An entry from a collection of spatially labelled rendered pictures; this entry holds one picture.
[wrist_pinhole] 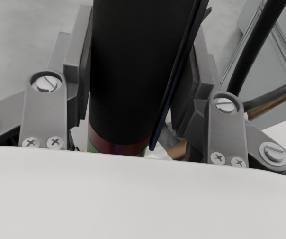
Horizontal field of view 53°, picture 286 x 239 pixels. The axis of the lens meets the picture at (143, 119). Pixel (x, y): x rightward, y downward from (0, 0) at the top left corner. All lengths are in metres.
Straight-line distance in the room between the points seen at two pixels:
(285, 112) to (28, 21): 2.38
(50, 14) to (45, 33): 0.31
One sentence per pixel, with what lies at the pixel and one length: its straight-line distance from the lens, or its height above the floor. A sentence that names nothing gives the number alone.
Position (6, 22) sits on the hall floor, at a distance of 2.99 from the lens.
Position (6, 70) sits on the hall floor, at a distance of 2.48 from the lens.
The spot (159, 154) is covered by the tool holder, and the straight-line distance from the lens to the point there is 0.23.
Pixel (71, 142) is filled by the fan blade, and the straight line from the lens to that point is 0.57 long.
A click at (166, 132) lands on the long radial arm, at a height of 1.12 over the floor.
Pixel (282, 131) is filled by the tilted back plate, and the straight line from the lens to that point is 0.62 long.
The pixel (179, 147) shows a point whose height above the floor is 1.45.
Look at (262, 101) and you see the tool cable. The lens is 0.29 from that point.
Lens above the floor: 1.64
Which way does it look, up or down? 50 degrees down
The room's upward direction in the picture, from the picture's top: 15 degrees clockwise
